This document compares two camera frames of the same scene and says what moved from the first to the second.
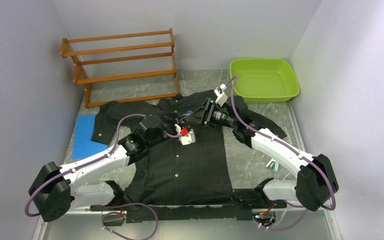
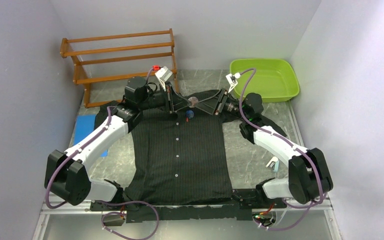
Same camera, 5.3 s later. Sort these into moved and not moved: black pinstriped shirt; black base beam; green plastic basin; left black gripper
Moved: left black gripper
Not moved: black base beam; green plastic basin; black pinstriped shirt
